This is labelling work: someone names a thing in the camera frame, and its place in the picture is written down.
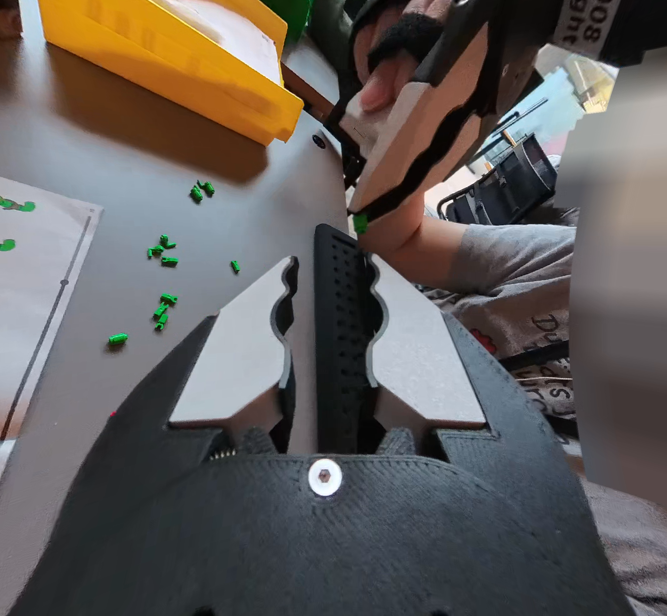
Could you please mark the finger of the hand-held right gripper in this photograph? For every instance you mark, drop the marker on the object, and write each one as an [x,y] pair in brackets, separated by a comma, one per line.
[458,152]
[406,126]

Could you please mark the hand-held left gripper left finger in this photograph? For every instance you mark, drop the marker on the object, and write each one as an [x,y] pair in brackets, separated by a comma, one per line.
[245,350]

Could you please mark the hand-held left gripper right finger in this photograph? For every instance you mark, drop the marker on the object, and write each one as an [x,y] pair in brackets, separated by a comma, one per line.
[424,366]

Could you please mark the small green lego brick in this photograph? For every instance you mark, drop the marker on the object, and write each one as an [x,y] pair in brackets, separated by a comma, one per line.
[359,223]

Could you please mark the green lego parts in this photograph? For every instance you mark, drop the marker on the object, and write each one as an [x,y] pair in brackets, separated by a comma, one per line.
[169,261]

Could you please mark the person's right forearm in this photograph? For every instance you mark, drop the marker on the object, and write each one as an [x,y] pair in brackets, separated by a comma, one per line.
[411,241]

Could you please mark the lego instruction booklet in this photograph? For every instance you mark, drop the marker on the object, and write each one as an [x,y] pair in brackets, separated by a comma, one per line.
[31,288]

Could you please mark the person's right hand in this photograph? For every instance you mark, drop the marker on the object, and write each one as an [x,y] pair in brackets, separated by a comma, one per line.
[383,79]

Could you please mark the person's grey printed shirt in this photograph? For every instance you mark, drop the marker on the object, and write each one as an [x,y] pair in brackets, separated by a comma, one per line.
[469,314]

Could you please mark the black table screw cap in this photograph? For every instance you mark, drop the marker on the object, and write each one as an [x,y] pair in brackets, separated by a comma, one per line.
[319,141]

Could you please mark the black perforated chair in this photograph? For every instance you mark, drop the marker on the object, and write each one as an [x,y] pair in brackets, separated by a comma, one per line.
[338,340]

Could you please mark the white paper towel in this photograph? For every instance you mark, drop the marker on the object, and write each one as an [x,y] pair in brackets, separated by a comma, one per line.
[219,17]

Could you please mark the yellow plastic bin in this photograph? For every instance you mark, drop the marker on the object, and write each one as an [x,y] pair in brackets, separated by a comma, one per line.
[156,69]

